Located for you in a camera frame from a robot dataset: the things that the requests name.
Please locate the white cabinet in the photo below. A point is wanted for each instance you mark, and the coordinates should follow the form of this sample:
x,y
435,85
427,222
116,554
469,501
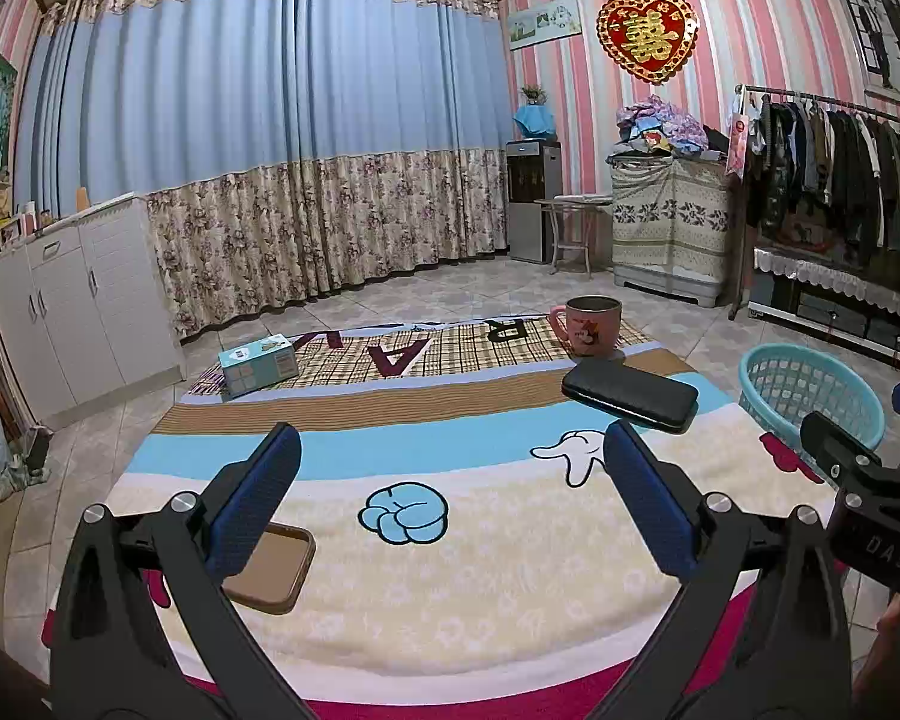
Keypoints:
x,y
82,315

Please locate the teal tissue box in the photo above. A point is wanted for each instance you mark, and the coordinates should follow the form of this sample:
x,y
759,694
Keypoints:
x,y
259,367

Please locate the metal clothes rack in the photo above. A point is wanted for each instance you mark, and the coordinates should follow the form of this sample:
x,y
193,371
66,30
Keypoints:
x,y
832,101

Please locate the red heart wall decoration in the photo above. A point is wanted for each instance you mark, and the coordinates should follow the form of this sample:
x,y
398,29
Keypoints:
x,y
649,34

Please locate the patterned cloth covered machine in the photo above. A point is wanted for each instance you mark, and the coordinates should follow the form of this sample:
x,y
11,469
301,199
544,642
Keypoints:
x,y
671,232

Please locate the small yellow box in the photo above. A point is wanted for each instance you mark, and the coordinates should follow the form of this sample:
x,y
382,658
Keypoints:
x,y
82,199

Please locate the pile of folded clothes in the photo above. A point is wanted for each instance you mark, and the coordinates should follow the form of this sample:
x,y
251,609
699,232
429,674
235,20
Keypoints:
x,y
664,127

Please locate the pink mug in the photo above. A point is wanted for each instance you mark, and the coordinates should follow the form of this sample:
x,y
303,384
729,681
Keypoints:
x,y
592,330

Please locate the teal plastic basket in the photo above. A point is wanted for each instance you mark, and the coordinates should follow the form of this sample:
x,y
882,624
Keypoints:
x,y
757,409

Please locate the framed wall poster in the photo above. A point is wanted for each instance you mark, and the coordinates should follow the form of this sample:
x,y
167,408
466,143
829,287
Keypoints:
x,y
885,37

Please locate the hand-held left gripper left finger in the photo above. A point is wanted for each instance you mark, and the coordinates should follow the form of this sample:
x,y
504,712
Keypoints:
x,y
259,502

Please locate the landscape wall picture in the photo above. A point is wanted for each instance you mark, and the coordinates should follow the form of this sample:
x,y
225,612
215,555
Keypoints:
x,y
544,22

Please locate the small metal side table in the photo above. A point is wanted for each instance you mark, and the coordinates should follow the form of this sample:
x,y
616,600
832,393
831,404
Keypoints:
x,y
574,201

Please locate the black zip case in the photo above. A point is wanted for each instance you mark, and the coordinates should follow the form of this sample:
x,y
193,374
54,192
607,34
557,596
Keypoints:
x,y
630,394

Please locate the silver water dispenser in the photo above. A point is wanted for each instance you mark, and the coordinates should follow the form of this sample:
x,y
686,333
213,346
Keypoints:
x,y
529,217

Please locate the small black stand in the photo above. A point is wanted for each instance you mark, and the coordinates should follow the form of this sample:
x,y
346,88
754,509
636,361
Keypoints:
x,y
37,451

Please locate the blue bottle cover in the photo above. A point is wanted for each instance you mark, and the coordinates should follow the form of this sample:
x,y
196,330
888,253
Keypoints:
x,y
535,122

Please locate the blue floral curtain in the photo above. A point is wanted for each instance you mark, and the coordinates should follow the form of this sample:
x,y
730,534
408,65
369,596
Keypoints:
x,y
270,105

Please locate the green wall poster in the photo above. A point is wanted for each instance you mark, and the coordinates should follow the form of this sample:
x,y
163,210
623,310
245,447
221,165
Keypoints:
x,y
1,112

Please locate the pink hanging bag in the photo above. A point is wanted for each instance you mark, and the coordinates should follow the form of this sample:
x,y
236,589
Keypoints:
x,y
740,142

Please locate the person's right forearm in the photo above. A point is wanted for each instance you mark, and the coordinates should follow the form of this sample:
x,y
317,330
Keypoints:
x,y
889,645

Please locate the small potted plant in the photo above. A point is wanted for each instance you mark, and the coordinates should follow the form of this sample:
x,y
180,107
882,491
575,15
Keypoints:
x,y
534,95

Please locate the low cabinet with lace cloth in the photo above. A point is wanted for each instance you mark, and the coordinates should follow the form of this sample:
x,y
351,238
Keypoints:
x,y
832,285

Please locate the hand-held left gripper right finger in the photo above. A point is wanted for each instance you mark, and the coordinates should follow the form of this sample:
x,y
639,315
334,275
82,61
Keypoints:
x,y
649,502

